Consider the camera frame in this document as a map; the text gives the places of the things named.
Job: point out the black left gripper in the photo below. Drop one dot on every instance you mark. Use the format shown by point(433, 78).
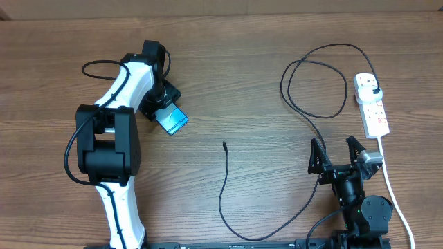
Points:
point(149, 108)

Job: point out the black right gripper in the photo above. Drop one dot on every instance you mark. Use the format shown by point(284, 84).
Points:
point(332, 171)

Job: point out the blue screen smartphone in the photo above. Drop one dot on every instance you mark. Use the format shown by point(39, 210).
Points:
point(171, 118)

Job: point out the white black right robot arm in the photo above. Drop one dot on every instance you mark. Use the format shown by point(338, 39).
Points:
point(366, 218)

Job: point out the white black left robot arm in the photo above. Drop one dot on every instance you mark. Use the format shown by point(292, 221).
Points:
point(108, 145)

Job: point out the white power strip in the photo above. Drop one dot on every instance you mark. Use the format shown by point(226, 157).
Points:
point(373, 115)

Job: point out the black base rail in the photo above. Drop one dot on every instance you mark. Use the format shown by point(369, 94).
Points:
point(297, 244)

